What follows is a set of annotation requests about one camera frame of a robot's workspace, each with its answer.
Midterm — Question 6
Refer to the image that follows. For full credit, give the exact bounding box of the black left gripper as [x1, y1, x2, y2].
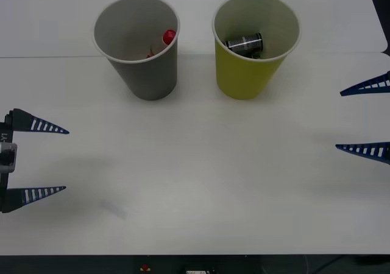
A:
[0, 108, 71, 214]

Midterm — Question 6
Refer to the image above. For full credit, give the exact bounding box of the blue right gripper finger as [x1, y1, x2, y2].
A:
[335, 141, 390, 166]
[339, 71, 390, 97]

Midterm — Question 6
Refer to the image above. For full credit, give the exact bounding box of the clear plastic bottle red cap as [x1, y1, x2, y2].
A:
[145, 28, 177, 58]

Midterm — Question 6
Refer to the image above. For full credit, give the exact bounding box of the yellow-green plastic bin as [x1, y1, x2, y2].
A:
[211, 0, 302, 100]

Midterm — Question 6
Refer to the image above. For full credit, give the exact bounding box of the black drink can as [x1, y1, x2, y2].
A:
[224, 32, 264, 57]

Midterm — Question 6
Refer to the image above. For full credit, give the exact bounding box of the grey plastic bin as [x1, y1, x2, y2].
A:
[93, 0, 181, 102]

